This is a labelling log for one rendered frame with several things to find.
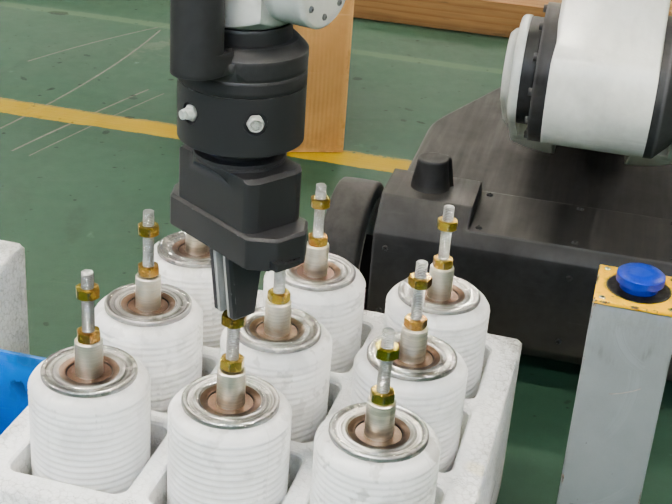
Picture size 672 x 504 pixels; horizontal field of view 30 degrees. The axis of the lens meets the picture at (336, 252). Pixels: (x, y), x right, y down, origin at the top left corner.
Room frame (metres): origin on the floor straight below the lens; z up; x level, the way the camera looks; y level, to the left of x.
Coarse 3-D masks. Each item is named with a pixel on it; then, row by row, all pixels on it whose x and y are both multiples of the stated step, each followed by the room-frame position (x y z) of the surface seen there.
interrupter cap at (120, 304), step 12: (120, 288) 0.98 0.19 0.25; (132, 288) 0.98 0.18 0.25; (168, 288) 0.99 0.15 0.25; (108, 300) 0.95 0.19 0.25; (120, 300) 0.96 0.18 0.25; (132, 300) 0.96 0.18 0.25; (168, 300) 0.97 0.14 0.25; (180, 300) 0.97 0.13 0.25; (108, 312) 0.93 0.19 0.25; (120, 312) 0.94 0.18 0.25; (132, 312) 0.94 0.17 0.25; (144, 312) 0.94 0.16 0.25; (156, 312) 0.95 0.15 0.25; (168, 312) 0.94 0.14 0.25; (180, 312) 0.94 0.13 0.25; (132, 324) 0.92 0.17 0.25; (144, 324) 0.92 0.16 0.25; (156, 324) 0.92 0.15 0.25; (168, 324) 0.93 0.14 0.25
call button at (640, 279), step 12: (624, 264) 0.95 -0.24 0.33; (636, 264) 0.95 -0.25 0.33; (624, 276) 0.93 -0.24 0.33; (636, 276) 0.93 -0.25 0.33; (648, 276) 0.93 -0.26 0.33; (660, 276) 0.93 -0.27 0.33; (624, 288) 0.93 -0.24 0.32; (636, 288) 0.92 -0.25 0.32; (648, 288) 0.92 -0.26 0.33; (660, 288) 0.92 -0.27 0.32
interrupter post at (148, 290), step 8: (136, 280) 0.95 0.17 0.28; (144, 280) 0.95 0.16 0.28; (152, 280) 0.95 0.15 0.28; (160, 280) 0.96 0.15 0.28; (136, 288) 0.95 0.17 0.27; (144, 288) 0.95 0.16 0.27; (152, 288) 0.95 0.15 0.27; (160, 288) 0.96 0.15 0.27; (136, 296) 0.95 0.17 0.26; (144, 296) 0.95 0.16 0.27; (152, 296) 0.95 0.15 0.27; (160, 296) 0.96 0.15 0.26; (136, 304) 0.95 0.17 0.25; (144, 304) 0.95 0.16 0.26; (152, 304) 0.95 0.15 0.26; (160, 304) 0.96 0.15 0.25
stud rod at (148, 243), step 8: (144, 216) 0.95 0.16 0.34; (152, 216) 0.95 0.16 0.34; (144, 224) 0.95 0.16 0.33; (152, 224) 0.95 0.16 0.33; (144, 240) 0.95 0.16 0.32; (152, 240) 0.95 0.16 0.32; (144, 248) 0.95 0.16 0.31; (152, 248) 0.95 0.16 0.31; (144, 256) 0.95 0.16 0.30; (152, 256) 0.95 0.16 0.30; (144, 264) 0.95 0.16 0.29; (152, 264) 0.95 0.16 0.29
